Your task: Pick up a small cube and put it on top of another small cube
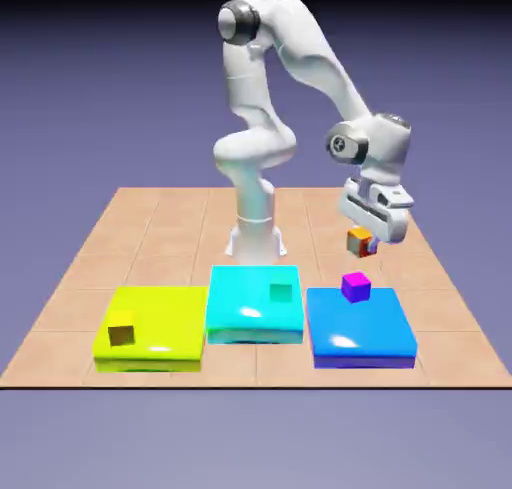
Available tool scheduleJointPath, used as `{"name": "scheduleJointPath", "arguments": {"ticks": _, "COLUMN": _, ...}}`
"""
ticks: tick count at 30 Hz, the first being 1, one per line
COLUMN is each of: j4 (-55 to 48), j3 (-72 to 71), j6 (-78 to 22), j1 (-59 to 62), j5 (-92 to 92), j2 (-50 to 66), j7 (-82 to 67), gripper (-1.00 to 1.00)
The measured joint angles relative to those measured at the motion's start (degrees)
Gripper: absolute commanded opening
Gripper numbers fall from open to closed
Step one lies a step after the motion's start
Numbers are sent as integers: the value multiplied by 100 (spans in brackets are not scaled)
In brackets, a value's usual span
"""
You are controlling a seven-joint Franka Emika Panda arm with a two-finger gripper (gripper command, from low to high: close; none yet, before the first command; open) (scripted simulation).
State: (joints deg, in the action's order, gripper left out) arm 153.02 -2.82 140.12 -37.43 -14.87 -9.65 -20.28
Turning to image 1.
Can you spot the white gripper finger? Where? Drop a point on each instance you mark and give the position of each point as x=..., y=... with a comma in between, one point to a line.
x=374, y=246

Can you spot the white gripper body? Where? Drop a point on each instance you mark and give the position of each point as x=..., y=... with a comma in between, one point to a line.
x=376, y=219

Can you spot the small orange cube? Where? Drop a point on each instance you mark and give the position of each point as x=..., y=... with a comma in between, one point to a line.
x=359, y=242

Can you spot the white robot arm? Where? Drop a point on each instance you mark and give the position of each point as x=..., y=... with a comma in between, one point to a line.
x=256, y=109

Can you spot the small magenta cube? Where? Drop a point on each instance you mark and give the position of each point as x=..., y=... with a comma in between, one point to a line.
x=356, y=287

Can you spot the small teal cube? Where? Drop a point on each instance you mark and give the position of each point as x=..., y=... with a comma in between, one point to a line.
x=280, y=292

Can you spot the small yellow cube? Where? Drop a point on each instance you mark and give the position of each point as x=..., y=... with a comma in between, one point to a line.
x=120, y=329

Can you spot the large blue box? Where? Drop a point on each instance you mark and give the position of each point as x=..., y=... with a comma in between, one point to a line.
x=360, y=329

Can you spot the large cyan box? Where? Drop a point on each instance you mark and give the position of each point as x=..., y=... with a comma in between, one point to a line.
x=248, y=301

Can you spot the large yellow box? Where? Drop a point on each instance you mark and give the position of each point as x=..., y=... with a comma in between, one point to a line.
x=160, y=321

